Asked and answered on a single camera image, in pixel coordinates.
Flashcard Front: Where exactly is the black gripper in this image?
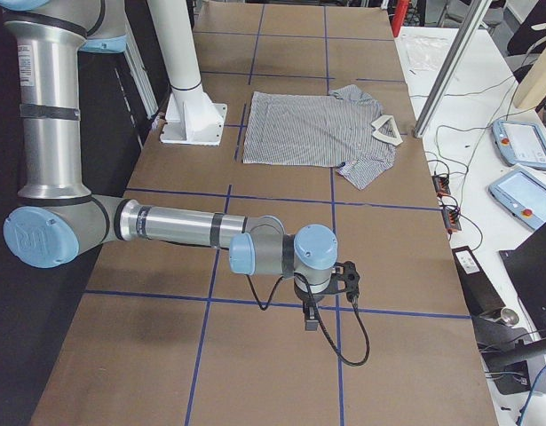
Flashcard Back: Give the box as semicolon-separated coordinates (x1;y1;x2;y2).
294;282;320;331

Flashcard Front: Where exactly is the blue white striped polo shirt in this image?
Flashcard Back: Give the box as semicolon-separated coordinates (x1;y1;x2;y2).
242;84;402;190

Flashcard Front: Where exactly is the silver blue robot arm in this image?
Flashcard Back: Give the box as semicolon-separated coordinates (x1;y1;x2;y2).
2;1;337;330

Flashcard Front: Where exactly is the brown paper table cover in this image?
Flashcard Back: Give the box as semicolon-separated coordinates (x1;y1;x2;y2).
31;2;496;425

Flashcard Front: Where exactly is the black box with white label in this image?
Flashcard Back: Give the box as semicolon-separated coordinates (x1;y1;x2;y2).
452;246;506;316

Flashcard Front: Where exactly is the upper black orange connector box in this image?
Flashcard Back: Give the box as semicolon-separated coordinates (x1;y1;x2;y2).
431;174;451;198

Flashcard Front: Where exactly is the shiny metal knob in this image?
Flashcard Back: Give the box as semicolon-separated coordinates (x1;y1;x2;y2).
498;307;519;327

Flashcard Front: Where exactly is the black monitor corner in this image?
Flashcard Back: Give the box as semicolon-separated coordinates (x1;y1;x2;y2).
499;223;546;335

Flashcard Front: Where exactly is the lower teach pendant tablet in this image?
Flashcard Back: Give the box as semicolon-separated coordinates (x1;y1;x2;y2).
488;168;546;230

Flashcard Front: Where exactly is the teach pendant tablet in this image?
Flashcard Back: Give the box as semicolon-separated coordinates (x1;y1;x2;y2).
492;119;546;170
488;168;546;230

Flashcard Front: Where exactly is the upper teach pendant tablet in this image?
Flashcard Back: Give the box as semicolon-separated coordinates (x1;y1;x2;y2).
492;119;546;170

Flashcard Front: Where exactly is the clear plastic paper sleeve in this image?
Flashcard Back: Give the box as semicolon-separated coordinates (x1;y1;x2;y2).
398;34;452;75

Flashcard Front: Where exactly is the red fire extinguisher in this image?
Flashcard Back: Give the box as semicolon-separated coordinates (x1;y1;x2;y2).
391;0;410;37

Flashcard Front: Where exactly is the beige wooden board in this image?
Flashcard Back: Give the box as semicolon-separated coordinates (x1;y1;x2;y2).
514;48;546;109

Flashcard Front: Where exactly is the black office chair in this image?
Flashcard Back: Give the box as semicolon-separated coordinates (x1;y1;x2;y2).
507;0;546;56

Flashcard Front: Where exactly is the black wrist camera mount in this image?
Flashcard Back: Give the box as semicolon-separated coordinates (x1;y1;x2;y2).
330;261;360;307

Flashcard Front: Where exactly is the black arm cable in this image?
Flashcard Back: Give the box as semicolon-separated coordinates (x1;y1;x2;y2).
244;271;371;367

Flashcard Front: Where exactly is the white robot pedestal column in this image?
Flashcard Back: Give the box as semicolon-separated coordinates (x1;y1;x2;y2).
148;0;227;146

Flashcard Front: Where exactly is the blue network cable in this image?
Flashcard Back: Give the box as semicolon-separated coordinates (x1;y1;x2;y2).
516;358;546;426

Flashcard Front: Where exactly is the thin black desk cable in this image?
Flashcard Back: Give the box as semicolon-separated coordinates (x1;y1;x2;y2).
407;66;522;178

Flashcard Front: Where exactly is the aluminium frame post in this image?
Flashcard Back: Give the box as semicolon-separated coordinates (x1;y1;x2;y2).
414;0;491;138

